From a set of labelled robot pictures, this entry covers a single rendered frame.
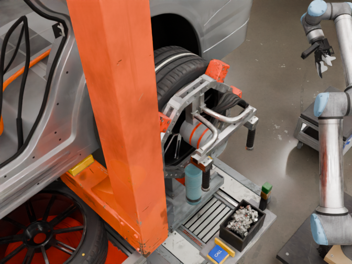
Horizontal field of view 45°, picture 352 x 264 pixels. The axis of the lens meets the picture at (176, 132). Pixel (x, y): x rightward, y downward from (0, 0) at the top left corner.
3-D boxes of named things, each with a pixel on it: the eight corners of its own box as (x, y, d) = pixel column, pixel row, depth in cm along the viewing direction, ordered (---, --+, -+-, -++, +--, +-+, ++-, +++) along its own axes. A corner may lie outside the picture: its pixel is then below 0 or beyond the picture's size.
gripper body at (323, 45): (335, 54, 231) (328, 35, 234) (320, 57, 230) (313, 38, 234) (330, 61, 238) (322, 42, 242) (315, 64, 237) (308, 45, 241)
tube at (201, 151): (195, 114, 199) (195, 98, 191) (227, 134, 190) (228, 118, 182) (169, 135, 191) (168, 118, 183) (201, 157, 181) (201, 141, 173)
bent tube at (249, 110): (221, 93, 208) (222, 77, 201) (253, 111, 199) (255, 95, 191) (198, 112, 200) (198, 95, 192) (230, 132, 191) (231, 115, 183)
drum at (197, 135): (196, 128, 220) (196, 108, 210) (228, 148, 210) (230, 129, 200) (178, 142, 214) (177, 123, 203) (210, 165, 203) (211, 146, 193)
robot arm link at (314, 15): (330, -3, 225) (324, 10, 237) (308, -2, 226) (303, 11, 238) (332, 12, 222) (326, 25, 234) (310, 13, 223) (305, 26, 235)
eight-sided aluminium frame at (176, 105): (219, 133, 245) (224, 57, 205) (228, 139, 241) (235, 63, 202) (152, 190, 219) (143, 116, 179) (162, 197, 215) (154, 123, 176)
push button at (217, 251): (217, 246, 209) (217, 243, 208) (228, 255, 206) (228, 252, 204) (207, 255, 206) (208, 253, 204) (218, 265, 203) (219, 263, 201)
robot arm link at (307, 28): (301, 12, 238) (297, 21, 247) (308, 31, 234) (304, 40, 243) (317, 8, 238) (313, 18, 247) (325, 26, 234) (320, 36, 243)
